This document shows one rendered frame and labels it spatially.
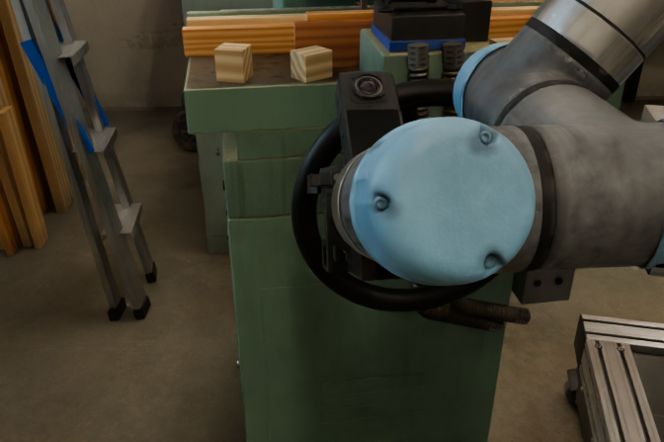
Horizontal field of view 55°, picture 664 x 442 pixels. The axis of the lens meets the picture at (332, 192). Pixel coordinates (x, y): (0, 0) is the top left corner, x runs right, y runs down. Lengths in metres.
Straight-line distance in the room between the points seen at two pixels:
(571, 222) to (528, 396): 1.39
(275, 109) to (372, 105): 0.36
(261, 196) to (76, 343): 1.11
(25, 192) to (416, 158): 2.05
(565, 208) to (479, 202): 0.05
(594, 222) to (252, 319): 0.74
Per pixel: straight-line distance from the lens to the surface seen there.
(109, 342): 1.87
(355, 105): 0.48
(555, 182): 0.31
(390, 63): 0.73
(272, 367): 1.05
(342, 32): 0.88
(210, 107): 0.83
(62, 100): 1.65
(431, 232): 0.27
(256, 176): 0.86
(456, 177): 0.27
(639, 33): 0.44
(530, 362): 1.78
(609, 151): 0.33
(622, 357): 1.54
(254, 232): 0.91
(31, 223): 2.32
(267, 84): 0.83
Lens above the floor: 1.15
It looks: 27 degrees down
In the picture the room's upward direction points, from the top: straight up
